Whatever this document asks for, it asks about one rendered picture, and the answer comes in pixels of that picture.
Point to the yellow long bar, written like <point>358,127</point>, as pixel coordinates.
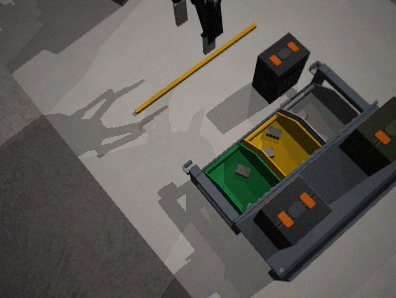
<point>194,69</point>

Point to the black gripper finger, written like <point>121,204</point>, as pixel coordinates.
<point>180,11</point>
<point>209,13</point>

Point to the grey metal shelf rack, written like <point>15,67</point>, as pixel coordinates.
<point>329,171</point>

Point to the green open bin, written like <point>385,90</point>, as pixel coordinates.
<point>237,190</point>

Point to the grey open bin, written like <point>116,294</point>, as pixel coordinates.
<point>328,111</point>

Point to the black box with orange latches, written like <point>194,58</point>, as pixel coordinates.
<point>279,67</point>

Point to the yellow bin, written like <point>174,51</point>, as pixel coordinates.
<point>294,146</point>

